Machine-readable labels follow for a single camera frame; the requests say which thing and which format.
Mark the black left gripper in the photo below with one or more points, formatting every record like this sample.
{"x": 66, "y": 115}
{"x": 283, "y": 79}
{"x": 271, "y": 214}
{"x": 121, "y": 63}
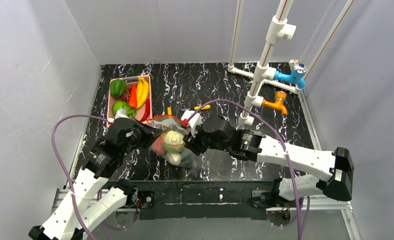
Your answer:
{"x": 145, "y": 136}

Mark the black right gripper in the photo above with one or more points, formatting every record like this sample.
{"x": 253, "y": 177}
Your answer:
{"x": 192, "y": 141}

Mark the pink plastic basket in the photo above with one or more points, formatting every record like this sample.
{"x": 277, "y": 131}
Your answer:
{"x": 129, "y": 82}

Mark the pink peach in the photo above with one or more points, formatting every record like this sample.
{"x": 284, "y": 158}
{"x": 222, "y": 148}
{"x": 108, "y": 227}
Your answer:
{"x": 157, "y": 147}

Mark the clear zip top bag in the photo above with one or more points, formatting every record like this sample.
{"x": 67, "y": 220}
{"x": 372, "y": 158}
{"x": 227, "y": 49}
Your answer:
{"x": 166, "y": 123}

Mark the green cabbage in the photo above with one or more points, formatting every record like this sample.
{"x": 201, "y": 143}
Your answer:
{"x": 172, "y": 141}

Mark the white radish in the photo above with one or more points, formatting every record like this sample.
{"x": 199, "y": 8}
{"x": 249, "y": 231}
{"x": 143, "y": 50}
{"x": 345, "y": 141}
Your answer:
{"x": 174, "y": 158}

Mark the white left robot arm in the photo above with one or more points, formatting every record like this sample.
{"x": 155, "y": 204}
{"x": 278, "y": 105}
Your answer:
{"x": 75, "y": 217}

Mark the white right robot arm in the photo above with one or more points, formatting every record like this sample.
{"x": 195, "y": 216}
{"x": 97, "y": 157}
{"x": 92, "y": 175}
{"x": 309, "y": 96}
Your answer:
{"x": 327, "y": 172}

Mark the green leafy vegetable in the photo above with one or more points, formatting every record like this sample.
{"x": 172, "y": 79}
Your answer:
{"x": 124, "y": 108}

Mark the orange carrot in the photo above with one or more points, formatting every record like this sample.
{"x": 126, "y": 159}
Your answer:
{"x": 133, "y": 96}

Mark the red chili pepper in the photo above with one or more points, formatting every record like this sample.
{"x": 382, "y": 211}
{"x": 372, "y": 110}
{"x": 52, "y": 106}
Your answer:
{"x": 147, "y": 110}

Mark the dark red grapes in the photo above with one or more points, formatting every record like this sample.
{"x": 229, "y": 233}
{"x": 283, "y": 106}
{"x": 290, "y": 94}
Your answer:
{"x": 125, "y": 96}

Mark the yellow banana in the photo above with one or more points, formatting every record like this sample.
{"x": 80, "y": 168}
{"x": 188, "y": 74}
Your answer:
{"x": 142, "y": 92}

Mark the green bell pepper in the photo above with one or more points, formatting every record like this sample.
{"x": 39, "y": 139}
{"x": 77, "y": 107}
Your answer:
{"x": 117, "y": 88}

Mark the orange plastic faucet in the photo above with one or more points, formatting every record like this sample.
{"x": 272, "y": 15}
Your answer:
{"x": 278, "y": 104}

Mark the blue plastic faucet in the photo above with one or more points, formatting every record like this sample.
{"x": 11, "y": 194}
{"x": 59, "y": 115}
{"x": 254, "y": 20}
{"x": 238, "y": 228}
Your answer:
{"x": 296, "y": 77}

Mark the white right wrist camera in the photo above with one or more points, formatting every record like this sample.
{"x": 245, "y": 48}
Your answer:
{"x": 195, "y": 121}

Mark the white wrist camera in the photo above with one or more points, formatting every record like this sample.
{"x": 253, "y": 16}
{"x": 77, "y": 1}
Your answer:
{"x": 120, "y": 114}
{"x": 195, "y": 121}

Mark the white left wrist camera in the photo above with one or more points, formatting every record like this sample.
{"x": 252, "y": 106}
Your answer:
{"x": 120, "y": 114}

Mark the yellow handle screwdriver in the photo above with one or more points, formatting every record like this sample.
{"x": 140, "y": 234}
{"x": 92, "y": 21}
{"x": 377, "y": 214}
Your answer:
{"x": 206, "y": 107}

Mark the white pvc pipe frame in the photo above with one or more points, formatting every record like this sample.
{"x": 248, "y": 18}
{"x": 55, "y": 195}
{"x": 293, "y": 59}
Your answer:
{"x": 279, "y": 30}

